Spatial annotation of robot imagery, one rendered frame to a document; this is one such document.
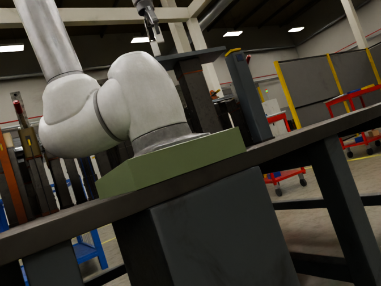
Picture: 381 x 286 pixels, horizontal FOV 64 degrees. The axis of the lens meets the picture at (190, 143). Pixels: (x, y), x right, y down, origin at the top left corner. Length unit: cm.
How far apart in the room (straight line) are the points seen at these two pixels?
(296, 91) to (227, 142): 553
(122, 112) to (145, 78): 10
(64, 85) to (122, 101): 17
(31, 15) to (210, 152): 59
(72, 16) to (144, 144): 463
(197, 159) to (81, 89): 36
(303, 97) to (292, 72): 52
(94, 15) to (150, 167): 486
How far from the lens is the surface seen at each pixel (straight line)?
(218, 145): 70
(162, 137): 71
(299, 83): 635
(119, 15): 554
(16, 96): 143
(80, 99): 82
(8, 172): 139
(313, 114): 636
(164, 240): 60
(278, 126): 1186
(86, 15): 534
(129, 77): 76
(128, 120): 75
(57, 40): 91
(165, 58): 130
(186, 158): 65
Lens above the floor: 72
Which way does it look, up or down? 3 degrees up
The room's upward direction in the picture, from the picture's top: 19 degrees counter-clockwise
